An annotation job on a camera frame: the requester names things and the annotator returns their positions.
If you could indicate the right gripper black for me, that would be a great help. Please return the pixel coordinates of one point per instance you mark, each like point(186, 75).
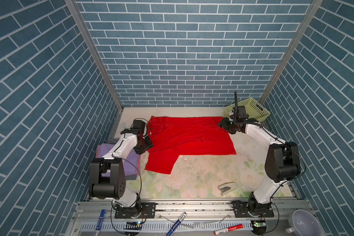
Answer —
point(223, 123)

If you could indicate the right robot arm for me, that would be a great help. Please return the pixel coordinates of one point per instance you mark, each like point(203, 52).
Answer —
point(282, 163)

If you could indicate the blue marker pen left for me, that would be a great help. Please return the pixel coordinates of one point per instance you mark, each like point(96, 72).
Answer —
point(99, 223)

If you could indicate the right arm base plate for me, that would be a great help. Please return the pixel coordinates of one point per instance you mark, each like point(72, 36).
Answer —
point(251, 209)

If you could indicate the red t-shirt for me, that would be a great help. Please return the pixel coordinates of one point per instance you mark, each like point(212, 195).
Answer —
point(173, 137)

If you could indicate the blue marker pen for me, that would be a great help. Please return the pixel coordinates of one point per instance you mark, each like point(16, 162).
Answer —
point(99, 223)
point(177, 224)

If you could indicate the aluminium frame rail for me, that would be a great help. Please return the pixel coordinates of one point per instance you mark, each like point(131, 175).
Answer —
point(204, 216)

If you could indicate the left aluminium corner post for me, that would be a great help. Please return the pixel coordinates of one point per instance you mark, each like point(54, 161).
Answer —
point(80, 23)

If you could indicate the pale green plastic basket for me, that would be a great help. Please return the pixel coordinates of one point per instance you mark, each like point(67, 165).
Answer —
point(249, 107)

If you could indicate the red marker pen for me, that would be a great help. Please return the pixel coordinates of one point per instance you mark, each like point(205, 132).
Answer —
point(228, 229)

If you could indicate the folded purple t-shirt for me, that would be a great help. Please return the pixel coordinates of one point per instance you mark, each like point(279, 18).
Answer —
point(133, 157)

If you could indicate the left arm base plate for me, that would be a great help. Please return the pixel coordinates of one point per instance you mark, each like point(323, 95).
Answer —
point(150, 210)

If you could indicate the right aluminium corner post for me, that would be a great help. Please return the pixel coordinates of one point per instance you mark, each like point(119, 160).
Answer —
point(303, 26)

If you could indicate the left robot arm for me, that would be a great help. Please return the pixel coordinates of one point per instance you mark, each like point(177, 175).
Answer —
point(107, 174)

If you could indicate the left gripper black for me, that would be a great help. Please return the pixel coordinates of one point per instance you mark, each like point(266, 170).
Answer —
point(141, 149)

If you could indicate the grey stapler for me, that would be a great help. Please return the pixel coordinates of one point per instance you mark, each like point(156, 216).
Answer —
point(226, 188)

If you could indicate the blue marker pen centre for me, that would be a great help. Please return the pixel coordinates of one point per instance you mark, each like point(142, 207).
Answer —
point(177, 224)

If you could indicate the aluminium corner post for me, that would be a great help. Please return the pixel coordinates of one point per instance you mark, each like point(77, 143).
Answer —
point(303, 26)
point(80, 23)

